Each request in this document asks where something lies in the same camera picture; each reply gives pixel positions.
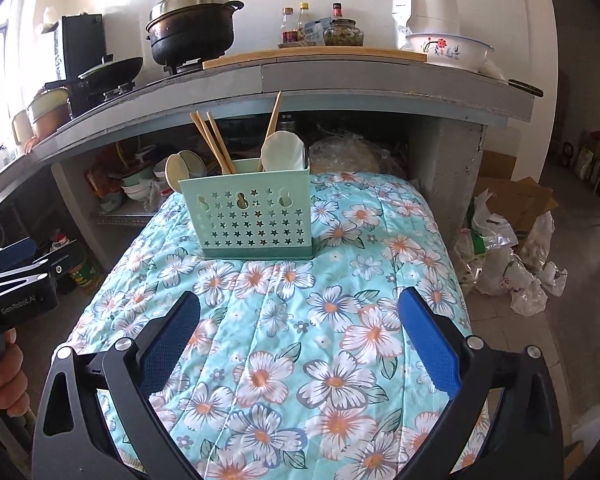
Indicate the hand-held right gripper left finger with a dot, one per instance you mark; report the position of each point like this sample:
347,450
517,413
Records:
172,345

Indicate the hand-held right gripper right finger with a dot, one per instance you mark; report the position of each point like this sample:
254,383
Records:
430,345

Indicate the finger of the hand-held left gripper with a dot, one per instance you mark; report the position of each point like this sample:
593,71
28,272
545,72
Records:
15,255
62,260

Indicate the green perforated utensil holder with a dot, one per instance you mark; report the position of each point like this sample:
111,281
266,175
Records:
245,220

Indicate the white plastic ladle spoon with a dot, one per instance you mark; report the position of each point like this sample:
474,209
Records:
194,162

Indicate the bamboo chopstick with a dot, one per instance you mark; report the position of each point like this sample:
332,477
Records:
220,142
207,142
274,120

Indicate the white shell-shaped rice scoop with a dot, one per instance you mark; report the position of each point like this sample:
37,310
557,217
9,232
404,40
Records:
282,152

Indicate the person's left hand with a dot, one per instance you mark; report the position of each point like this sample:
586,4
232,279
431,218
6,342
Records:
10,375

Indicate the yellow cooking oil bottle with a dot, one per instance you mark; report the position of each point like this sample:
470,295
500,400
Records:
85,270

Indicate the metal shelf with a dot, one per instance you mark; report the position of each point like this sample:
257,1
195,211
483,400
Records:
120,219

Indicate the pile of bowls and plates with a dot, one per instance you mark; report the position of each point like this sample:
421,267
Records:
130,190

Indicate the pile of white plastic bags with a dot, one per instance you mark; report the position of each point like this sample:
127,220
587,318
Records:
500,270

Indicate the teal floral quilted blanket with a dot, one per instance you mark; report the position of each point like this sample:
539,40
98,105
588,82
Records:
290,320

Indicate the cream mug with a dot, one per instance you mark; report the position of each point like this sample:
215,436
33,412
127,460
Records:
21,127

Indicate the copper coloured pot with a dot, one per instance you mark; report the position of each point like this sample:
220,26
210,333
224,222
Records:
50,127

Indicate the cream lidded pot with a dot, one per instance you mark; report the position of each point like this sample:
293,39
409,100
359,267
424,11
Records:
49,102

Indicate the cardboard box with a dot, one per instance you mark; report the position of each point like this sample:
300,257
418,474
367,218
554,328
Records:
520,200

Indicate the gas stove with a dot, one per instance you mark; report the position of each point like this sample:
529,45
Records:
115,92

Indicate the black frying pan with lid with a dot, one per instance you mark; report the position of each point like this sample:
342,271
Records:
112,67

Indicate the clear plastic bag bundle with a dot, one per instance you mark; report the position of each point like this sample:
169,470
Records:
350,157

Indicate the black box appliance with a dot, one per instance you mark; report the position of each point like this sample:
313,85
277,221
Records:
82,45

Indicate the black cooking pot with lid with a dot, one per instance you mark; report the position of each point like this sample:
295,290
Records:
190,35

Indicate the wooden cutting board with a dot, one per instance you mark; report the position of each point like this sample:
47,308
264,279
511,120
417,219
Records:
240,60

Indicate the grey concrete kitchen counter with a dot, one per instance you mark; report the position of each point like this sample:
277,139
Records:
330,75

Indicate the white floral enamel bowl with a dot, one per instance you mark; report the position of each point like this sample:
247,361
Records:
455,55

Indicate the red label sauce bottle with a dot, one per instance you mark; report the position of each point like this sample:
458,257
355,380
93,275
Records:
288,30

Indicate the glass jar of pickles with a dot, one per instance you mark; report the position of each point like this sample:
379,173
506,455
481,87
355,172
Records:
344,34

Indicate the blue seasoning packet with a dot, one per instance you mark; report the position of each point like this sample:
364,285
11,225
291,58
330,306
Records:
316,30

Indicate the yellow cap sauce bottle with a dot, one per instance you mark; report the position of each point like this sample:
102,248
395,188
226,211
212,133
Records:
303,22

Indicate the red cap sauce bottle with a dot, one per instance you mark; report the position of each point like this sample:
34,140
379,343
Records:
336,11

